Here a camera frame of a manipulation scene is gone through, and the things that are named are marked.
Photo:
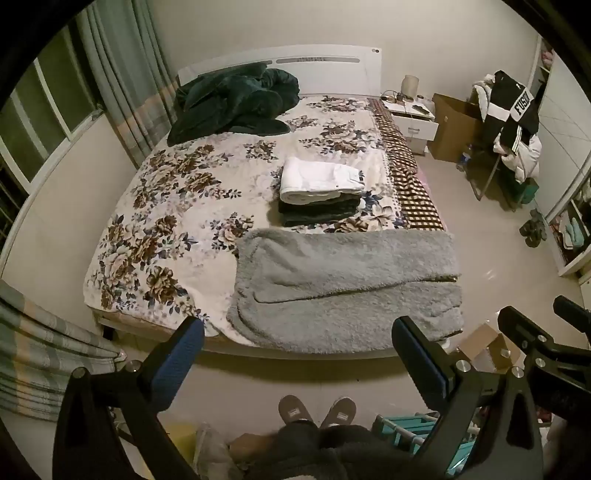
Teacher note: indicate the black and white jacket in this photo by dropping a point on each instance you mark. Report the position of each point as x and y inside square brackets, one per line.
[512, 106]

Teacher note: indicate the teal rack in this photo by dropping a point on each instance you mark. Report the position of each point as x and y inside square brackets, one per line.
[401, 429]

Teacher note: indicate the person's grey slipper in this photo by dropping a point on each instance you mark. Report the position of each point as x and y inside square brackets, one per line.
[338, 411]
[298, 410]

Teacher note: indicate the white puffy jacket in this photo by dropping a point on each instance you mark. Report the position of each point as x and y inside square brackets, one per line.
[526, 159]

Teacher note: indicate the dark folded clothes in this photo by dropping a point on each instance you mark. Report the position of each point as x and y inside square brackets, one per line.
[318, 212]

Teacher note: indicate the chair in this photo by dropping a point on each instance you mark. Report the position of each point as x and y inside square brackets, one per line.
[485, 177]

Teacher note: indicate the bed with white headboard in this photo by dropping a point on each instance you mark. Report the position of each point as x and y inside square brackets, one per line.
[323, 74]

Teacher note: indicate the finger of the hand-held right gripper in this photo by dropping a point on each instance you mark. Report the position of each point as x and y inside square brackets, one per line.
[524, 325]
[572, 310]

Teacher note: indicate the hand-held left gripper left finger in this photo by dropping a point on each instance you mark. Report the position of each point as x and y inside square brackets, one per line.
[179, 364]

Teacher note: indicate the white nightstand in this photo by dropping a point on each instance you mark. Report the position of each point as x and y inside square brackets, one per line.
[415, 127]

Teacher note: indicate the person's legs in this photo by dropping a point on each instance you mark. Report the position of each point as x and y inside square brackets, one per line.
[323, 454]

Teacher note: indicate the green bag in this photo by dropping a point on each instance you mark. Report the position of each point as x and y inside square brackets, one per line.
[526, 191]

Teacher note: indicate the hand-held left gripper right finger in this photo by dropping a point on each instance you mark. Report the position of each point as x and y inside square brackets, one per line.
[422, 364]

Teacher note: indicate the person's grey right slipper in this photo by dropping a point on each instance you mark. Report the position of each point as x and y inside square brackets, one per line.
[338, 411]

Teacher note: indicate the large cardboard box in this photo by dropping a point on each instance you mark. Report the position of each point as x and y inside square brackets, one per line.
[455, 127]

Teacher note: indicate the small open cardboard box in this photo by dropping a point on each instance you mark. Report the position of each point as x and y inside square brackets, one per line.
[487, 353]

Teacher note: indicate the white wardrobe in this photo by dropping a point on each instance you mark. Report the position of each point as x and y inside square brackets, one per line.
[565, 115]

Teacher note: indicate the green striped curtain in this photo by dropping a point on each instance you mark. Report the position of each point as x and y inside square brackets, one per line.
[51, 350]
[129, 78]

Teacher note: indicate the brown checked sheet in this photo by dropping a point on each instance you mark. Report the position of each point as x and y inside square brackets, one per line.
[406, 175]

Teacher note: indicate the white framed window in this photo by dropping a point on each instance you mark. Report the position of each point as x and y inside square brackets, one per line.
[46, 106]

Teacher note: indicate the white folded pants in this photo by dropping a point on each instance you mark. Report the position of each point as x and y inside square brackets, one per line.
[321, 177]

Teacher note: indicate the dark slipper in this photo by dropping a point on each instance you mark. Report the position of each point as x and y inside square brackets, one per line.
[527, 227]
[538, 233]

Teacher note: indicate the grey fleece blanket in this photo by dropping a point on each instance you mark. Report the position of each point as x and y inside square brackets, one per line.
[346, 286]

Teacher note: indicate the person's grey left slipper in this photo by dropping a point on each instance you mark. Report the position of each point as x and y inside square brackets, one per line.
[298, 410]

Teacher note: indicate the dark green duvet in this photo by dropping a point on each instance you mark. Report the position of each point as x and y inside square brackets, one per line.
[231, 101]

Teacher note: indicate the plastic water bottle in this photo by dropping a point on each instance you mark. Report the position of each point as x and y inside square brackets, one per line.
[463, 159]

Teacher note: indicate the beige table lamp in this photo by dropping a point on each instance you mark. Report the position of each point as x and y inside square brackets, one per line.
[409, 86]

